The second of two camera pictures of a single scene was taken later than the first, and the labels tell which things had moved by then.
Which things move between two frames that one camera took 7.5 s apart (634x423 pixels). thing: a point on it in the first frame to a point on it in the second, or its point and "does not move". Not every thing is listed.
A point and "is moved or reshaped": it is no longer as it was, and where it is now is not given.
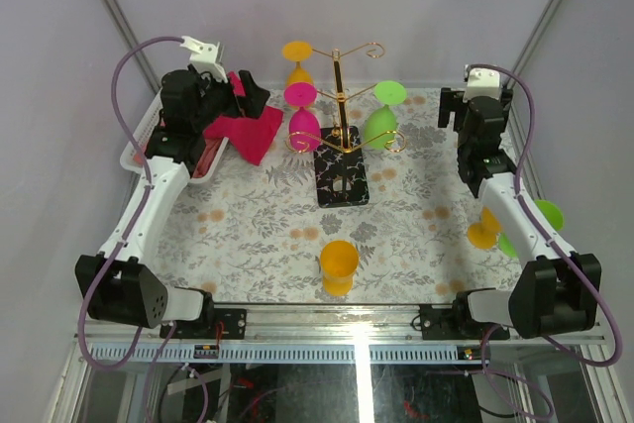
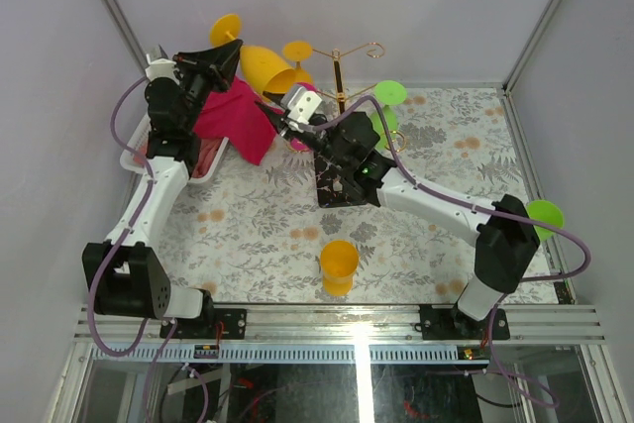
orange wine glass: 483,234 is moved or reshaped
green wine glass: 380,128 does not move
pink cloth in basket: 206,157 does not move
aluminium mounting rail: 330,324 does not move
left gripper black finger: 256,98 to 221,59
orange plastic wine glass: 298,51 does not move
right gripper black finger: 451,101 to 277,116
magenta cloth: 250,137 does not move
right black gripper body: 463,149 to 321,140
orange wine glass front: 339,261 does not move
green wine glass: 549,210 does not move
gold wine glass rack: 339,170 does not move
